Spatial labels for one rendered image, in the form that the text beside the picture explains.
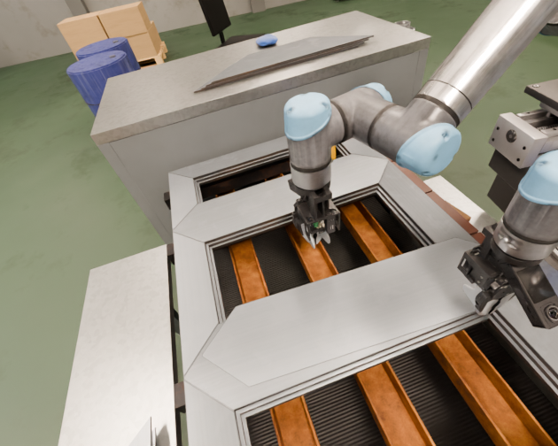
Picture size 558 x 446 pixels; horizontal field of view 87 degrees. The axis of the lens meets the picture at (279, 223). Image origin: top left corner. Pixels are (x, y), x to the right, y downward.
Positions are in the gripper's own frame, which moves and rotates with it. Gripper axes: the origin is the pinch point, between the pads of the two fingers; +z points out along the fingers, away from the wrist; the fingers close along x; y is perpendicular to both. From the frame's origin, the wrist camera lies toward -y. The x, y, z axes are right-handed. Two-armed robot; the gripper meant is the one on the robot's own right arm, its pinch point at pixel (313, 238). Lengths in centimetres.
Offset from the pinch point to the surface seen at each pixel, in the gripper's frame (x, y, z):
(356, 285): 5.0, 12.7, 6.0
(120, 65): -71, -266, 14
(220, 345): -28.5, 14.2, 6.4
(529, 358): 26.9, 38.2, 7.8
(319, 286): -3.0, 9.4, 6.1
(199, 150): -22, -63, 3
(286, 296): -11.2, 8.9, 6.2
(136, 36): -75, -535, 43
